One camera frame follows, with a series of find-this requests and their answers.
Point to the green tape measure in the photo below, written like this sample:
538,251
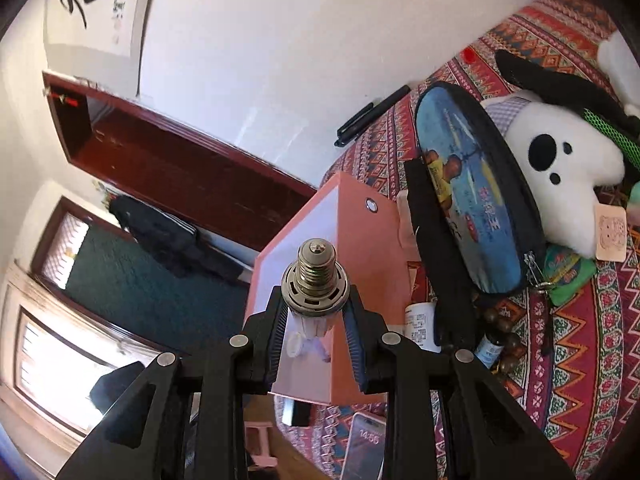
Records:
567,270

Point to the patterned red woven blanket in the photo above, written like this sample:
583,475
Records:
575,360

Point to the small dark glass bottle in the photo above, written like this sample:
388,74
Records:
489,351

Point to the white plush dog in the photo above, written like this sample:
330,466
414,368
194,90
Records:
560,160

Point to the calligraphy wall scroll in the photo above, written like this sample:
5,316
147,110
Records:
90,0

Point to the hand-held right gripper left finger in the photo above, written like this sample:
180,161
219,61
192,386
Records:
278,340

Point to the pink stool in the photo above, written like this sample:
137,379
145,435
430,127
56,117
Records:
261,442

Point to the smartphone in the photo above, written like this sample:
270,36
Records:
362,447

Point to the screw-base light bulb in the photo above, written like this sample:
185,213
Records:
314,285

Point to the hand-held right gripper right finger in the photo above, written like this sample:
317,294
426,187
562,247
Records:
354,345

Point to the pink cardboard box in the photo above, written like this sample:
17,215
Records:
367,260

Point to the black marker pen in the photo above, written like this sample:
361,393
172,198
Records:
385,105
356,122

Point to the dark hanging jacket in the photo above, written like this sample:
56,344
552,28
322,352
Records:
160,240

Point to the white medicine bottle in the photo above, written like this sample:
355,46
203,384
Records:
422,327

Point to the dark red wooden door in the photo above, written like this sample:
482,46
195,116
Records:
165,160

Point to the red bottle cap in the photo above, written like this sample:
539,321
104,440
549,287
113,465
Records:
470,54

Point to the wooden window frame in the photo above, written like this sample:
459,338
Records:
60,360

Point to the blue printed paddle case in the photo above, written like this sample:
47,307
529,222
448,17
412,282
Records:
475,170

